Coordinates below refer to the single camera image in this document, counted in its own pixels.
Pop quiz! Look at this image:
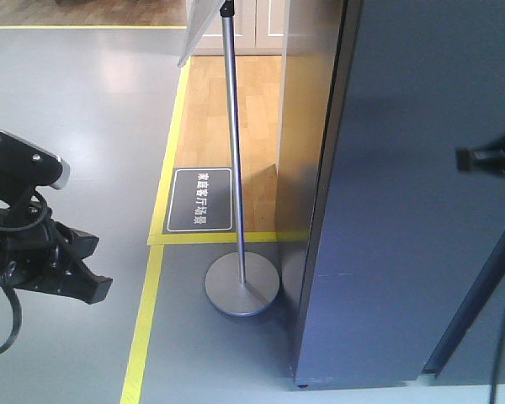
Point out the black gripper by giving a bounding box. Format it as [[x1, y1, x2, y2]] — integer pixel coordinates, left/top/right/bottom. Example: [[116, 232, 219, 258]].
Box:
[[0, 201, 113, 305]]

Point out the black floor sign sticker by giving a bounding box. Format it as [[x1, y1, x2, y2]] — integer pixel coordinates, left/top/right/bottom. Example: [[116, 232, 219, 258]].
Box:
[[164, 167, 234, 233]]

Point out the sign stand with grey board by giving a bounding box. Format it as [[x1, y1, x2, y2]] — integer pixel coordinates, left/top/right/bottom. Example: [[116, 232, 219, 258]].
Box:
[[178, 1, 280, 317]]

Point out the white panelled wardrobe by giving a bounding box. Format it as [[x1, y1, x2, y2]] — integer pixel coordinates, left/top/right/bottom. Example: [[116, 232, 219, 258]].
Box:
[[179, 1, 346, 65]]

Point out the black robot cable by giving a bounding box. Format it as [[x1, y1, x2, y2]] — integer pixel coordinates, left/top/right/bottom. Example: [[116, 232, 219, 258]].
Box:
[[0, 191, 51, 358]]

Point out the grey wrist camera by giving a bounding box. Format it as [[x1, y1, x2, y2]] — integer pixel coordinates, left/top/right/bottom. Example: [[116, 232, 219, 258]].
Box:
[[0, 130, 70, 227]]

